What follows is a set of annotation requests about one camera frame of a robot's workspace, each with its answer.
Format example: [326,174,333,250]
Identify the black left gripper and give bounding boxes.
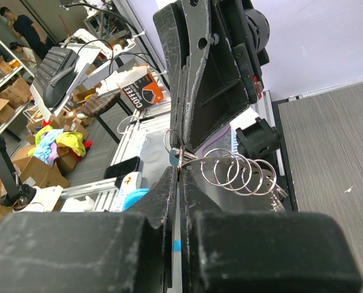
[153,1,270,151]

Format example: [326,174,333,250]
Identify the metal key organizer blue handle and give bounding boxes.
[120,148,289,254]

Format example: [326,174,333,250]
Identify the coffee paper box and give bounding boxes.
[118,65,164,112]

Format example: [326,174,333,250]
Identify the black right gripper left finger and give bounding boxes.
[0,167,177,292]

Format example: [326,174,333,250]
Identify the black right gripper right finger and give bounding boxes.
[180,170,363,292]

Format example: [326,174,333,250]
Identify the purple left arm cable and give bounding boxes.
[199,129,231,158]

